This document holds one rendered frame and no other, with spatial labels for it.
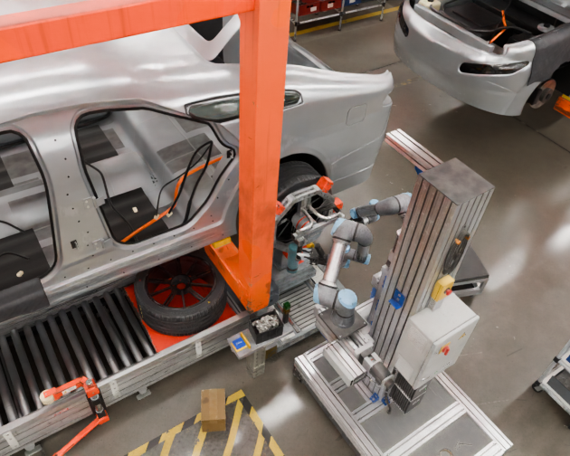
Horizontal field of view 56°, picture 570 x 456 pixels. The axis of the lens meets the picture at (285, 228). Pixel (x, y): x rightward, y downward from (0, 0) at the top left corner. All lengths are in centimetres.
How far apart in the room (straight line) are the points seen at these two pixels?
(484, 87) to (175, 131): 291
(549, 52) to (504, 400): 305
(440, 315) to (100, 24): 215
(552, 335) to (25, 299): 391
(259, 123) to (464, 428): 243
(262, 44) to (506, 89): 349
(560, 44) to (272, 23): 363
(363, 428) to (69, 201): 228
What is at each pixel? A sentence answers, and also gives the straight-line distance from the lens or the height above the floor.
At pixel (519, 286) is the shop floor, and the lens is 517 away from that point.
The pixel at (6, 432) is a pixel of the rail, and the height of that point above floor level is 38.
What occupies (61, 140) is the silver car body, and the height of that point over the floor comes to 184.
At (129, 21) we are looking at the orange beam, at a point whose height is 267.
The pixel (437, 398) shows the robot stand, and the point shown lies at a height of 21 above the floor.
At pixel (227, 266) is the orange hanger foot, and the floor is 68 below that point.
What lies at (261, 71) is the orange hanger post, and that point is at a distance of 250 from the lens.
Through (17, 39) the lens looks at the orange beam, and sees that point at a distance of 209.
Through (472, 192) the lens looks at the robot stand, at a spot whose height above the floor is 203.
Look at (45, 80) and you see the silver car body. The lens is 314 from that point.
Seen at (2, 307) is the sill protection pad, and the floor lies 92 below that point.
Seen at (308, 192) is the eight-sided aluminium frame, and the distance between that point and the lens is 373.
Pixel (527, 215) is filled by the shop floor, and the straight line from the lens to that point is 589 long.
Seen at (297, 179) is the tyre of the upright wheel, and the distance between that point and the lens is 373.
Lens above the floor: 357
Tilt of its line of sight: 45 degrees down
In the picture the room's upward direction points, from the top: 5 degrees clockwise
